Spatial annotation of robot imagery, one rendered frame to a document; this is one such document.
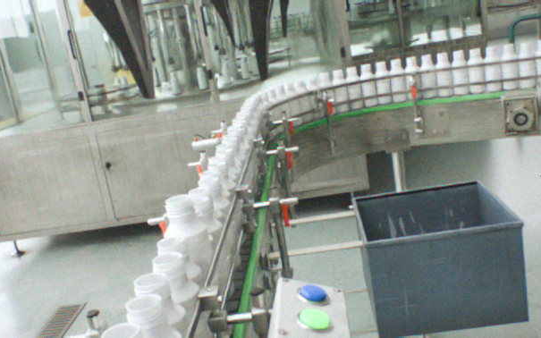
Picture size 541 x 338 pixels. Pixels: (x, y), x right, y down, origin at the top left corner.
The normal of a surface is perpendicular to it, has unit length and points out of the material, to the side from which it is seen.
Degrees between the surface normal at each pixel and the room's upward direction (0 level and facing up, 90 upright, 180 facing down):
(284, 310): 20
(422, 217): 90
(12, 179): 90
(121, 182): 90
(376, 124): 90
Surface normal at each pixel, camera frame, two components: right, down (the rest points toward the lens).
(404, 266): -0.06, 0.25
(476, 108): -0.36, 0.28
